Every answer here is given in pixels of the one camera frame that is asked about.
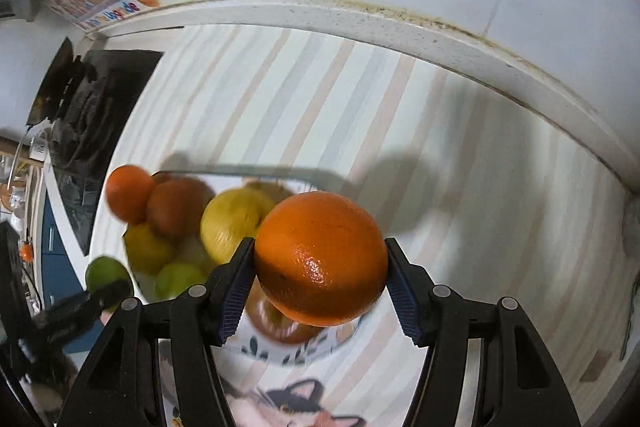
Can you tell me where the cat-shaped board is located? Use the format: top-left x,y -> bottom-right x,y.
160,342 -> 368,427

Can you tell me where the dark red fruit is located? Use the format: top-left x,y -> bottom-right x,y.
145,177 -> 217,244

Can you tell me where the black gas stove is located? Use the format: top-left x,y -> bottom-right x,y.
47,49 -> 166,258

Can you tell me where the brown apple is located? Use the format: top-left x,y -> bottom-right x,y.
245,279 -> 326,347

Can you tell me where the floral oval plate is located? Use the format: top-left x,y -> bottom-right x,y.
122,167 -> 363,367

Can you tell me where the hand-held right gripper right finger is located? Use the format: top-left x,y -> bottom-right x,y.
384,238 -> 581,427

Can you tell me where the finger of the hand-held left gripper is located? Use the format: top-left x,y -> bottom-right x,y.
30,279 -> 132,348

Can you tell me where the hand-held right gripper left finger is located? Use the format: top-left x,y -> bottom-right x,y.
59,237 -> 257,427

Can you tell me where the green apple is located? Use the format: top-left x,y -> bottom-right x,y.
84,256 -> 135,313
154,261 -> 208,302

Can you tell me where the small brown card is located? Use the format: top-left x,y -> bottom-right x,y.
580,349 -> 613,383

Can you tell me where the striped table mat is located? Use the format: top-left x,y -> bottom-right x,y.
90,24 -> 631,427

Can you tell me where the blue kitchen cabinet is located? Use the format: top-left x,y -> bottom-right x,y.
40,194 -> 91,353

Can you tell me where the yellow citrus fruit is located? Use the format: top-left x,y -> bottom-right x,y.
122,222 -> 178,277
200,187 -> 277,265

